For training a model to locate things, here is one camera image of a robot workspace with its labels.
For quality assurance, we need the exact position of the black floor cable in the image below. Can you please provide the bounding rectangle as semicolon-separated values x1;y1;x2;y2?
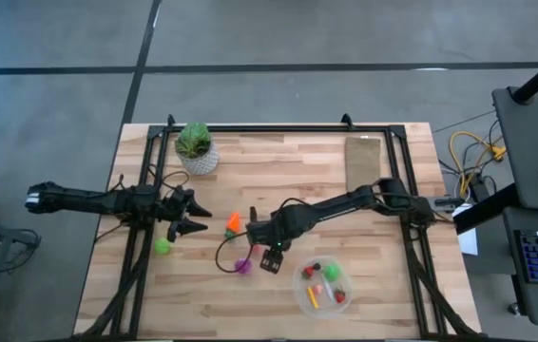
432;110;496;134

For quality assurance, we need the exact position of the black looping gripper cable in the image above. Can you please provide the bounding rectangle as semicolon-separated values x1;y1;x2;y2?
214;231;253;275

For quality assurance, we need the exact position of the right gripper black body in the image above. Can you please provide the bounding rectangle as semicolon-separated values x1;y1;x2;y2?
261;207;307;253

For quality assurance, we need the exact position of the grey desk with pole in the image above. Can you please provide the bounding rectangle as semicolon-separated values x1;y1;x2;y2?
490;85;538;213

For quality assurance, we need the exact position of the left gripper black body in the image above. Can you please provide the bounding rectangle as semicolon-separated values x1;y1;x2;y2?
157;183;196;242

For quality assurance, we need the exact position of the succulent in patterned white pot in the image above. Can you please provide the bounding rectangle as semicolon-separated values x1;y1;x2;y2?
174;122;220;177

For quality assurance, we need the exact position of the yellow cable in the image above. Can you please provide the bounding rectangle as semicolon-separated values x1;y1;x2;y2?
448;130;509;199

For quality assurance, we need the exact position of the orange toy carrot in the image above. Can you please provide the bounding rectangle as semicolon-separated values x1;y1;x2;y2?
223;211;242;241

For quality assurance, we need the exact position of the black power strip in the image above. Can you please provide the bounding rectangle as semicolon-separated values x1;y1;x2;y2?
467;173;489;203

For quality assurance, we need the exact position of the black square beam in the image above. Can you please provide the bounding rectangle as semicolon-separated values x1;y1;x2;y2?
452;182;521;236

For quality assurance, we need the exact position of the black aluminium table frame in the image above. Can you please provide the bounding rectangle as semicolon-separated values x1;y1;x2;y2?
72;112;485;342

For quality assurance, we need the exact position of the purple spiky ball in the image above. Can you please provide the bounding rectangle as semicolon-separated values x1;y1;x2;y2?
234;256;254;276

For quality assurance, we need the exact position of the brown rectangular mat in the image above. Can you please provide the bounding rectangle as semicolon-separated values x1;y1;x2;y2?
344;136;383;194

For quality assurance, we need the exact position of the white paper sheet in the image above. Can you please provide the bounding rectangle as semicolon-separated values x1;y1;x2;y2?
451;202;480;257

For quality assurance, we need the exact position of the clear plastic tupperware container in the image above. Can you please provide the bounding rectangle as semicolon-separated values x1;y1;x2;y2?
291;254;353;319

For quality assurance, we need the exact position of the green toy ball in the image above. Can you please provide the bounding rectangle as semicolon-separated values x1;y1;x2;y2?
153;237;173;257
321;262;342;282

